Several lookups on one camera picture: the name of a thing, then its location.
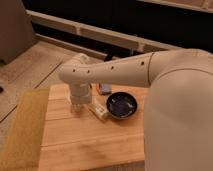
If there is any white rectangular packet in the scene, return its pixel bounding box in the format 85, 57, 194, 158
88, 103, 109, 120

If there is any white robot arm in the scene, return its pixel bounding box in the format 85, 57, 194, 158
59, 49, 213, 171

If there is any wooden table board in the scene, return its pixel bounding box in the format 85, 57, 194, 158
39, 84, 147, 171

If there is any grey cabinet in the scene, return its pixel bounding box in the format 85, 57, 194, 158
0, 0, 37, 63

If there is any yellow cloth mat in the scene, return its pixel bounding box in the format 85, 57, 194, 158
0, 89, 49, 171

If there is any black ceramic bowl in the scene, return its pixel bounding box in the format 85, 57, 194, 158
106, 92, 138, 119

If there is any white window frame rail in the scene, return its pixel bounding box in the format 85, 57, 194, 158
27, 10, 178, 53

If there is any orange and blue sponge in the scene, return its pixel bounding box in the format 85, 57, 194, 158
96, 84, 111, 95

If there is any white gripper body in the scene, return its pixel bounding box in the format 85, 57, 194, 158
69, 84, 91, 104

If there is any black bracket on rail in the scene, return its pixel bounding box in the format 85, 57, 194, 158
104, 54, 114, 62

